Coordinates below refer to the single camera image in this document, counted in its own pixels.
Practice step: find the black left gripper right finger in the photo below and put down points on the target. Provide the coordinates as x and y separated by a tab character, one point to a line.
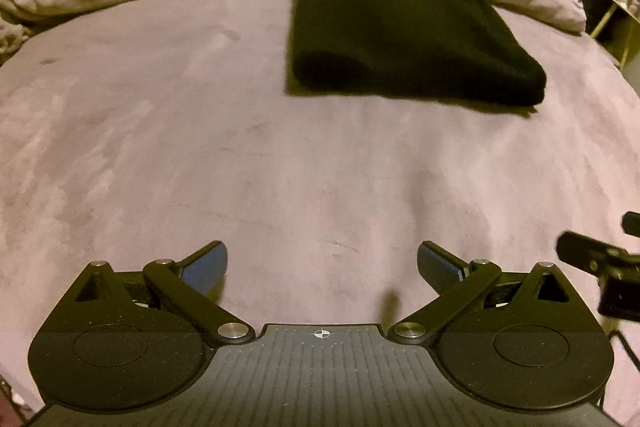
523	341

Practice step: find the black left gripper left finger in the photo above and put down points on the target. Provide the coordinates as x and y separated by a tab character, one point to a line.
120	341

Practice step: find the black sweater with headphone logo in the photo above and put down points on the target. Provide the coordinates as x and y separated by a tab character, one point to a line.
417	48

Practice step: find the purple bed sheet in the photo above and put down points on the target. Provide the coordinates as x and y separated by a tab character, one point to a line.
150	129

